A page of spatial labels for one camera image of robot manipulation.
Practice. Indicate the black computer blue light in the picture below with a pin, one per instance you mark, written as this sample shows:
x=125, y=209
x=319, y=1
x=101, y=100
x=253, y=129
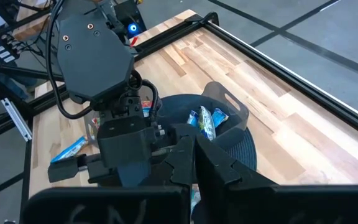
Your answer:
x=126, y=15

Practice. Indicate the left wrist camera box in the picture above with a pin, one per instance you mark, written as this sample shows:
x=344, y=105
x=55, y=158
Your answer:
x=123, y=146

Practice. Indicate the background wooden table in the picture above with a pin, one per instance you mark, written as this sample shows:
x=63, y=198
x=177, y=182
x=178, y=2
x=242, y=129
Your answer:
x=30, y=21

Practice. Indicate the silver granola bar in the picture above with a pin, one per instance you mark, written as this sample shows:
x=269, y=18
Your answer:
x=207, y=124

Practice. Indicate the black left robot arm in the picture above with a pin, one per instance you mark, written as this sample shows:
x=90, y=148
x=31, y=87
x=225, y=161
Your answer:
x=95, y=56

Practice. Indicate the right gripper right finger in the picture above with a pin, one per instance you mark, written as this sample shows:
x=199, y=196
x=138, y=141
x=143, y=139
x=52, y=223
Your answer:
x=216, y=168

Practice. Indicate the red blue granola bar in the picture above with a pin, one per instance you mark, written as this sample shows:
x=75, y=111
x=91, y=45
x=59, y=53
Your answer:
x=147, y=107

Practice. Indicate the dark round divided tray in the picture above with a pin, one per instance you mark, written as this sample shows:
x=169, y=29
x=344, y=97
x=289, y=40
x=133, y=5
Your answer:
x=244, y=149

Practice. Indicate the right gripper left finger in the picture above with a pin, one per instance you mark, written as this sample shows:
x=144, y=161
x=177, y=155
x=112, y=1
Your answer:
x=182, y=161

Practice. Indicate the silver aluminium bar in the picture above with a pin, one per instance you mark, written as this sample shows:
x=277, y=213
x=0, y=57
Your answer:
x=16, y=119

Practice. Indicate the small red object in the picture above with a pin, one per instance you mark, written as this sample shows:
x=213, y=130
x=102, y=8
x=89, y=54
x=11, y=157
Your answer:
x=134, y=41

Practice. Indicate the black aluminium rig frame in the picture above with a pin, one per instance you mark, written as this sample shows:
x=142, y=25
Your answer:
x=291, y=81

